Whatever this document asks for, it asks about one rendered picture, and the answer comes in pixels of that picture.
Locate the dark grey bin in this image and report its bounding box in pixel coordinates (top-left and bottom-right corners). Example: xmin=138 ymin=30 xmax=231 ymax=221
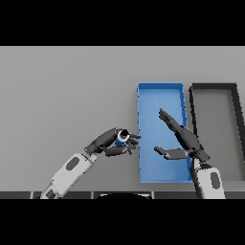
xmin=189 ymin=82 xmax=245 ymax=183

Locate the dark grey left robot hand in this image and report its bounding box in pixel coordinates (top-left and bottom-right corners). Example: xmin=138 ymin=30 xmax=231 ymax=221
xmin=83 ymin=127 xmax=142 ymax=158

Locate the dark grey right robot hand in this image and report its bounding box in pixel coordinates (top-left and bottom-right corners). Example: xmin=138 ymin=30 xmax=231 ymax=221
xmin=153 ymin=107 xmax=212 ymax=163

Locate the blue pipe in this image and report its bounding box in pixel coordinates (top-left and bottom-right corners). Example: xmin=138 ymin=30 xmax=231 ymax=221
xmin=115 ymin=128 xmax=130 ymax=147

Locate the blue bin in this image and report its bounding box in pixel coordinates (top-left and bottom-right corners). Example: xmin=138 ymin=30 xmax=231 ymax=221
xmin=137 ymin=82 xmax=193 ymax=185

